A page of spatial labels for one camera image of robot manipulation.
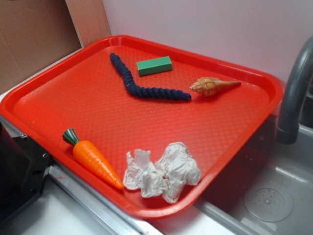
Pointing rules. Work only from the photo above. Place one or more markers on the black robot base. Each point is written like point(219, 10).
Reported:
point(24, 165)

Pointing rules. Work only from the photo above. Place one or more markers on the crumpled white paper towel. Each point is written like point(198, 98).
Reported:
point(167, 177)

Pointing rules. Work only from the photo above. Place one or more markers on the grey toy sink basin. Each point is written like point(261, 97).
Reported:
point(267, 188)

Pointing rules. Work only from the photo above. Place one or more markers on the tan spiral seashell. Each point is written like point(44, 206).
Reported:
point(209, 86)

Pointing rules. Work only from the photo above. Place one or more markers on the red plastic tray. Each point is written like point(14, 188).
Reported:
point(86, 93)

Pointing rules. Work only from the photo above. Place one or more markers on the grey toy faucet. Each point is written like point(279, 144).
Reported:
point(297, 103)

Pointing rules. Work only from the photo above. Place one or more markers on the green rectangular block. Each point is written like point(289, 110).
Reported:
point(153, 66)

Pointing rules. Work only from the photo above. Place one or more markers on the brown cardboard panel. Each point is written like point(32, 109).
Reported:
point(33, 35)

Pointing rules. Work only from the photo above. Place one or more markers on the orange toy carrot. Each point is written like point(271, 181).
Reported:
point(90, 157)

